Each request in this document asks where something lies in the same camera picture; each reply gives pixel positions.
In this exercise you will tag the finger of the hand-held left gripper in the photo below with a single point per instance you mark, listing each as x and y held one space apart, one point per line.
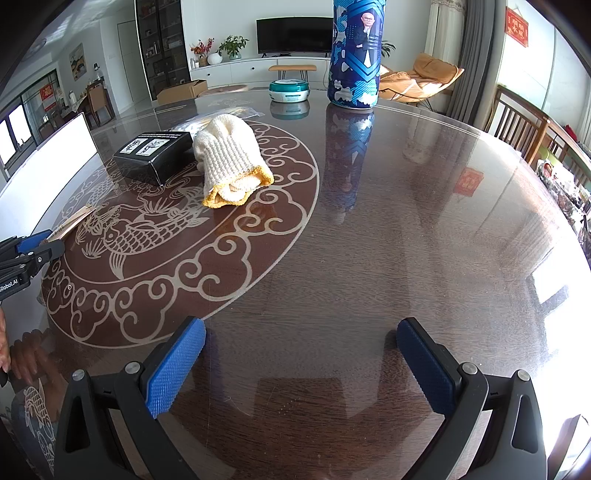
48 253
32 242

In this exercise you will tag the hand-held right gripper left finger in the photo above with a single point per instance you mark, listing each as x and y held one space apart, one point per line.
173 369

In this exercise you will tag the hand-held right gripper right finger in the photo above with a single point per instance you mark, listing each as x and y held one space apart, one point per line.
425 369

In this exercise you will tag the tan paper packet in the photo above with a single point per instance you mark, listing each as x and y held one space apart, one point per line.
76 220

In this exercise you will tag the white storage container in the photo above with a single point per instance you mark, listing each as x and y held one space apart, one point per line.
55 147

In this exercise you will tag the person's left hand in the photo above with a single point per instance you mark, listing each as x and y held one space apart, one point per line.
3 339

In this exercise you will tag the window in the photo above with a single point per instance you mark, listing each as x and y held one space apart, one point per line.
14 131

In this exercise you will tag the black cardboard box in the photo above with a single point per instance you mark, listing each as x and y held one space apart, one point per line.
152 154

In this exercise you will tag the red door poster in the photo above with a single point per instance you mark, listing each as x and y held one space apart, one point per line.
48 97

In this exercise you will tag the brown wooden chair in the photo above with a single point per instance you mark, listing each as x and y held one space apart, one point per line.
99 105

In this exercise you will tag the long cream knitted glove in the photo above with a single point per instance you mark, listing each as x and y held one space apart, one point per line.
226 152

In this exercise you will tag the brown cardboard box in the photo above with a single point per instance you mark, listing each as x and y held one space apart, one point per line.
182 91

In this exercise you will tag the colourful clutter pile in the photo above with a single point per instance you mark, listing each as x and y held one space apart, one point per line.
561 184

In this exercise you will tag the dark glass display cabinet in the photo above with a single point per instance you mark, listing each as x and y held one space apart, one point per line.
164 46

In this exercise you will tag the clear plastic bag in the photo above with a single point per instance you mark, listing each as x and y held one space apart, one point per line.
240 112

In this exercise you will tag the red flower arrangement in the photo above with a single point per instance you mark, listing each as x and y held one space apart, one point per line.
202 50

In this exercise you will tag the round white vase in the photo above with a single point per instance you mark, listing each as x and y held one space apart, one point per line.
214 58

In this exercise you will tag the slatted wooden chair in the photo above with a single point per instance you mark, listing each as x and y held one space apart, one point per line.
565 147
519 120

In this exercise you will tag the white television cabinet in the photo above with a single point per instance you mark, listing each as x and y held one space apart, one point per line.
249 71

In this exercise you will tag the green leafy potted plant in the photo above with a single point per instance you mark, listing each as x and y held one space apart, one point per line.
232 46

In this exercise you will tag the orange lounge chair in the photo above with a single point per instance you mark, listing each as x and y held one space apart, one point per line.
420 81

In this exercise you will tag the teal and white round device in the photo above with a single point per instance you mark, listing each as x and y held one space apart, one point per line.
289 90

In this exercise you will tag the wooden bench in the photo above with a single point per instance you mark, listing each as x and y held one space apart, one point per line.
292 68

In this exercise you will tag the grey curtain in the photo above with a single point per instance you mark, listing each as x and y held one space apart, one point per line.
475 60

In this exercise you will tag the blue patterned cylinder tube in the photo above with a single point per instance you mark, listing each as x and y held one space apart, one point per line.
353 60

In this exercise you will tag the tall leafy plant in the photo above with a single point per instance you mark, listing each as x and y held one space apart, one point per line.
388 48

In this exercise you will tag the black flat television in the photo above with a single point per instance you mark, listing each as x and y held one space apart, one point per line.
293 36

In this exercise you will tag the white curtain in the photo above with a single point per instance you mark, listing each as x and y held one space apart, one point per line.
438 27

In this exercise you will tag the framed wall painting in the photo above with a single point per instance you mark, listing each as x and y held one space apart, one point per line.
77 60

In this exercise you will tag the red wall hanging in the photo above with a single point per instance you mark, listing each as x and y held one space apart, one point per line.
517 25

